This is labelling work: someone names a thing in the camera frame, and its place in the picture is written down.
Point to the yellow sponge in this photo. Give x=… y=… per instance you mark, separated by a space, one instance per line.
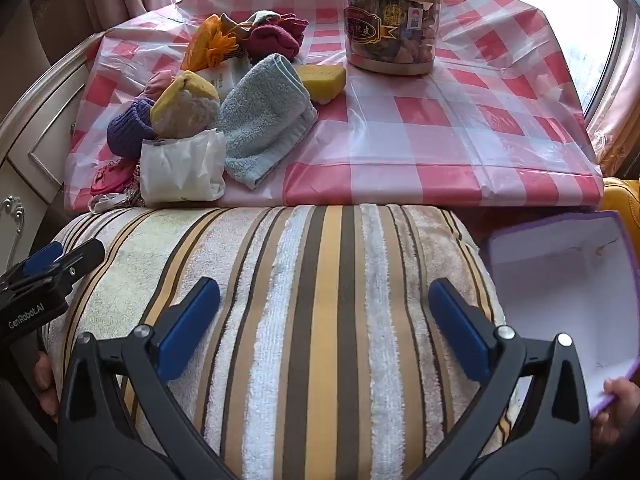
x=322 y=80

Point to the clear jar with gold lid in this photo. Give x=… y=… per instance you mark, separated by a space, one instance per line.
x=390 y=20

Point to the light blue towel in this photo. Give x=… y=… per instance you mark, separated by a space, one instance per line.
x=260 y=120

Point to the person's left hand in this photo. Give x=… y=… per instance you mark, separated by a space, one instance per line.
x=45 y=385

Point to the yellow leather sofa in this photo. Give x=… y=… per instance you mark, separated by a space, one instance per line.
x=622 y=195

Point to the purple storage box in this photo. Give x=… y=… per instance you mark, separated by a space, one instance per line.
x=550 y=285

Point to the maroon sock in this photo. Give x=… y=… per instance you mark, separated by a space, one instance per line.
x=275 y=40

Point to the window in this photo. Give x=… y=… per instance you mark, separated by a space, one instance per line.
x=590 y=35

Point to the patterned pink curtain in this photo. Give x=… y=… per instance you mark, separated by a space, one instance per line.
x=617 y=145

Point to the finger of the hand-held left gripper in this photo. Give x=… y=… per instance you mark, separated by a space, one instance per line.
x=82 y=257
x=47 y=255

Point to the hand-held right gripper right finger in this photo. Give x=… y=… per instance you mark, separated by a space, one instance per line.
x=457 y=325

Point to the yellow beige knit item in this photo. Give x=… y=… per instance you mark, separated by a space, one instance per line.
x=182 y=92

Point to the pink fabric pouch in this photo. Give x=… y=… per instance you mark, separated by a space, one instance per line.
x=107 y=177

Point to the white bedside cabinet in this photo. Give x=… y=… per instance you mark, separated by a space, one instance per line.
x=40 y=150

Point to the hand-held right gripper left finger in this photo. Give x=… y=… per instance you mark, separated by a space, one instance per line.
x=192 y=325

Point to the purple knit cloth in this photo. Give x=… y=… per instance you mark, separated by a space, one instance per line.
x=127 y=130

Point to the white tissue packet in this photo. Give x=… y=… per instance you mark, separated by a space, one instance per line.
x=175 y=170

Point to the striped towel blanket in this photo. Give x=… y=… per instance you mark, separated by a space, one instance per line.
x=310 y=310

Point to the tan cloth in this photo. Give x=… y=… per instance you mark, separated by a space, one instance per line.
x=232 y=25

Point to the pink white checkered tablecloth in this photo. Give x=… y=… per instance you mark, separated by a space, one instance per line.
x=400 y=125

